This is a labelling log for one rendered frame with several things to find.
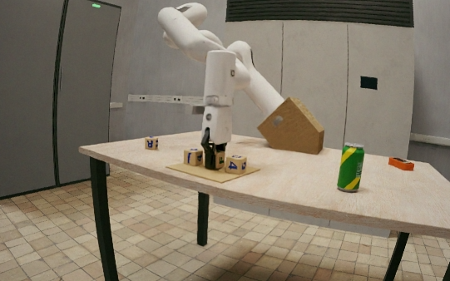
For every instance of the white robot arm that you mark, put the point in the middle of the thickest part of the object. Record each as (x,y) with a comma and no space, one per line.
(224,71)

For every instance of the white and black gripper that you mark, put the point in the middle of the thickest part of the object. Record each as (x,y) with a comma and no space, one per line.
(220,130)

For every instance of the green and yellow striped drink can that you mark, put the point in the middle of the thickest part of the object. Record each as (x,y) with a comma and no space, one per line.
(351,166)

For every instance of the tan flat mat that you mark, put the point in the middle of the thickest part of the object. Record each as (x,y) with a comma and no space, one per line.
(216,175)

